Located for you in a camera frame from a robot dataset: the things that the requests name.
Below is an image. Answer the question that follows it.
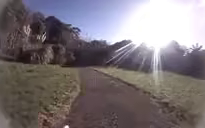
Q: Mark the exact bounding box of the wood of dark trees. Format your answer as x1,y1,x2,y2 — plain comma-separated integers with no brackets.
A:
0,0,205,80

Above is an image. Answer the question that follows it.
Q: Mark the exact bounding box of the grass verge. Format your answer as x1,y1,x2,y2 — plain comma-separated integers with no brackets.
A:
91,65,205,128

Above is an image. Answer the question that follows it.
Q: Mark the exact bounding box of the grass field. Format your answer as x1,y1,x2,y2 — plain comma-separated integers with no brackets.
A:
0,58,82,128

